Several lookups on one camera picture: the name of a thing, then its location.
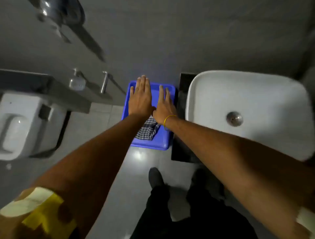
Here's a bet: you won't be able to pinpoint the person's left forearm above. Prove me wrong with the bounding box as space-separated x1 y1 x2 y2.
0 115 153 239

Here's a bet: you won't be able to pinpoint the white ceramic sink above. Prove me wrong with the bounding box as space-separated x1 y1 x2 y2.
185 70 315 162

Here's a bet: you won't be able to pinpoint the person's black shoe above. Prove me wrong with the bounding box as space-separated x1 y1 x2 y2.
149 167 165 189
191 168 210 189

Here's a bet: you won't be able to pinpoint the person's left hand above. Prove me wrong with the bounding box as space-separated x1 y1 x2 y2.
128 75 157 119

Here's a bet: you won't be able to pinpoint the person's right forearm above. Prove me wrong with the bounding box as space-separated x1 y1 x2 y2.
164 116 315 239

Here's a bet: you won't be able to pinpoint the blue plastic basin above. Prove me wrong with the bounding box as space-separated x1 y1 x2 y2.
122 80 177 151

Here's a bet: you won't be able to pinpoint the white toilet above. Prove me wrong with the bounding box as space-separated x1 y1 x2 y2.
0 91 68 161

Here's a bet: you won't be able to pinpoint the black trousers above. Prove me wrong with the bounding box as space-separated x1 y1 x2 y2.
130 181 259 239

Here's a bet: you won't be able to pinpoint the chrome wall handle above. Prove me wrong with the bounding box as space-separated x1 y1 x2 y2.
99 71 109 94

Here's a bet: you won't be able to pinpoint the white soap dispenser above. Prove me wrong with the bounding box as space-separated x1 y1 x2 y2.
69 68 86 91

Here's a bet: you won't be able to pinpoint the white tape strip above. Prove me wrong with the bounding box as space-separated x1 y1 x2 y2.
0 187 55 218
296 206 315 233

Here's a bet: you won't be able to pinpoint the person's right hand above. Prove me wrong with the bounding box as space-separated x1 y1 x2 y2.
152 85 178 125

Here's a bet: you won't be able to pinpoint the person's black right shoe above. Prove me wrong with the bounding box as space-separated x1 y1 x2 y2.
191 168 210 189

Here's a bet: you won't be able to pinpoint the chrome shower fixture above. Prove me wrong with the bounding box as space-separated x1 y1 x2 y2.
28 0 72 44

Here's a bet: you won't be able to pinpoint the yellow wrist band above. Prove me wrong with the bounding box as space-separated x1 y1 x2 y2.
164 115 177 131

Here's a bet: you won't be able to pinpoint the grey wall ledge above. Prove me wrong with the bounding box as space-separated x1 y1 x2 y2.
0 69 92 114

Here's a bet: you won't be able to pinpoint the chrome sink drain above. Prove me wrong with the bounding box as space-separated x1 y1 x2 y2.
226 111 244 127

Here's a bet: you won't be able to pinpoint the person's black left shoe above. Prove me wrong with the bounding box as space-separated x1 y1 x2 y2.
149 167 165 189

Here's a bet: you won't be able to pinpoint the yellow tape patch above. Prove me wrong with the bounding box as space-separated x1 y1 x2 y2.
21 194 77 239

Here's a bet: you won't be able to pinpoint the black bent pipe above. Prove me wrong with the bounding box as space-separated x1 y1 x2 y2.
29 110 72 158

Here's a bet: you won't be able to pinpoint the black stone counter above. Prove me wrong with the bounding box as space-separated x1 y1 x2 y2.
171 73 206 163

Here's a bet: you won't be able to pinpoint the checkered cloth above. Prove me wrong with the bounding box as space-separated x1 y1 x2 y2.
135 115 161 141

